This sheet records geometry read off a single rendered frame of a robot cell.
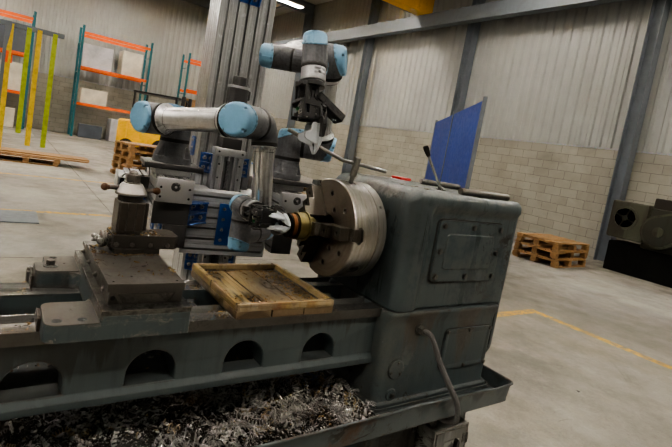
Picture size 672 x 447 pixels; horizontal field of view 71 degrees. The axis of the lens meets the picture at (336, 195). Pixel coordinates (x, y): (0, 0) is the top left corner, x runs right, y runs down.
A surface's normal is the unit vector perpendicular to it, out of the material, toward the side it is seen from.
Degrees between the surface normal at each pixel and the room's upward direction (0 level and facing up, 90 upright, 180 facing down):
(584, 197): 90
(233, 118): 89
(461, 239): 90
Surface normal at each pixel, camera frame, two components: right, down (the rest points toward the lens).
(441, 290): 0.57, 0.16
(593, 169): -0.81, -0.09
